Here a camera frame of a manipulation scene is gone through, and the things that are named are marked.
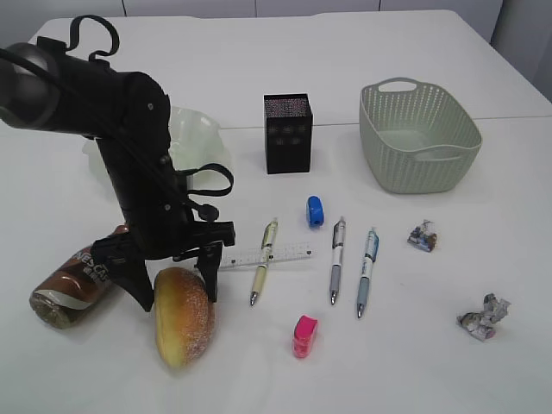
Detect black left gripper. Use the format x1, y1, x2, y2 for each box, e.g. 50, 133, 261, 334
91, 172, 235, 312

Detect sugared bread bun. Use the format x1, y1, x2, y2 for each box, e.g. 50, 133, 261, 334
154, 267, 216, 369

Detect brown Nescafe coffee bottle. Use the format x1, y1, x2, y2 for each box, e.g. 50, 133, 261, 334
29, 246, 113, 329

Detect paper ball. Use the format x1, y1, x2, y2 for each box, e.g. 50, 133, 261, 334
457, 293, 511, 342
407, 220, 437, 253

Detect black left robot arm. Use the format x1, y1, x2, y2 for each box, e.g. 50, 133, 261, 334
1, 37, 235, 310

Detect beige retractable pen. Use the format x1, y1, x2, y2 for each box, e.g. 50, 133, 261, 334
249, 217, 279, 306

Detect green glass wavy plate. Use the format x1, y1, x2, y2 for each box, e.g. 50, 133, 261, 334
83, 106, 232, 201

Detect pink pencil sharpener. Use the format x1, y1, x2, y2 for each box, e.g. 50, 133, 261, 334
292, 315, 318, 359

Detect blue pencil sharpener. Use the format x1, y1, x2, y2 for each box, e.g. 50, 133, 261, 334
306, 196, 324, 229

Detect grey retractable pen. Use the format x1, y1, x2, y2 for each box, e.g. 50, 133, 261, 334
329, 216, 346, 305

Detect black mesh pen holder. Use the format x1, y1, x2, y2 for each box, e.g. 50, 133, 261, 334
263, 93, 313, 174

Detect light blue retractable pen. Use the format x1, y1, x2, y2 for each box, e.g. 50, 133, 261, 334
356, 227, 380, 319

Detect green plastic woven basket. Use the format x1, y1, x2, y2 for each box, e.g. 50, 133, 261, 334
359, 78, 482, 194

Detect clear plastic ruler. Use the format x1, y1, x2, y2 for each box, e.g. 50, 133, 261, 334
220, 242, 316, 270

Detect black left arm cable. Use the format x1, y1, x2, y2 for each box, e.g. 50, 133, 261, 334
64, 15, 235, 223

